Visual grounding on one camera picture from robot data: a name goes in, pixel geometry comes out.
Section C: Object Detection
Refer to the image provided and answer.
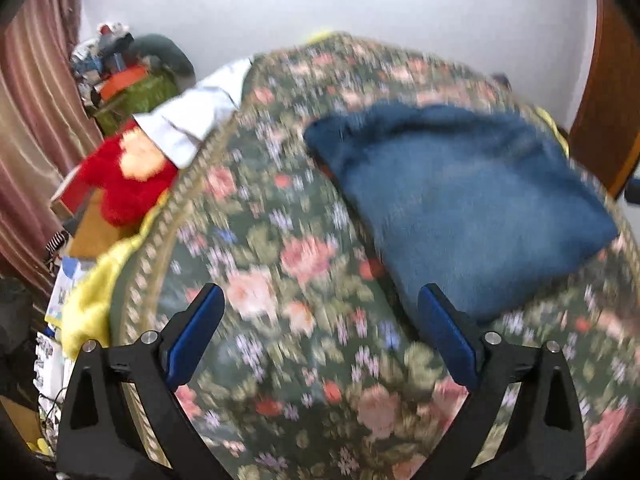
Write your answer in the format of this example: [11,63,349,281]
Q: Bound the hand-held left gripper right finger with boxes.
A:
[417,282,587,480]

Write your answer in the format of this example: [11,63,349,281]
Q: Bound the orange box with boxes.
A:
[100,65,151,101]

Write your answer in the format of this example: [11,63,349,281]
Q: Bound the white patterned cloth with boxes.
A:
[32,255,91,456]

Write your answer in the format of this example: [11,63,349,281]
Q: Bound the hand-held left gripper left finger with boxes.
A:
[55,282,236,480]

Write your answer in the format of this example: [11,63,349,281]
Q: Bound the green cloth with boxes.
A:
[92,67,181,136]

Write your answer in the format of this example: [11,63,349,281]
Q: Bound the pink striped curtain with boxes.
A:
[0,0,103,291]

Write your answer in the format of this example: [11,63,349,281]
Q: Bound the red flat box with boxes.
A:
[50,167,106,216]

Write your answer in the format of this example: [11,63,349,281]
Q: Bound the dark grey cushion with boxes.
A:
[127,34,196,78]

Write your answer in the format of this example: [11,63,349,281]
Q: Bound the green floral blanket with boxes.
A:
[107,32,640,480]

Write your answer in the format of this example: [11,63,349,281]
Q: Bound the red plush toy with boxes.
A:
[79,121,180,227]

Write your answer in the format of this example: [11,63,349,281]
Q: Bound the brown cardboard sheet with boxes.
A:
[0,395,43,446]

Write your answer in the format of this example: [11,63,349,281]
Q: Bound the blue denim jacket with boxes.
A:
[303,101,621,323]

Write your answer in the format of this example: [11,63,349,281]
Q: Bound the brown wooden door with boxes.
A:
[567,0,640,198]

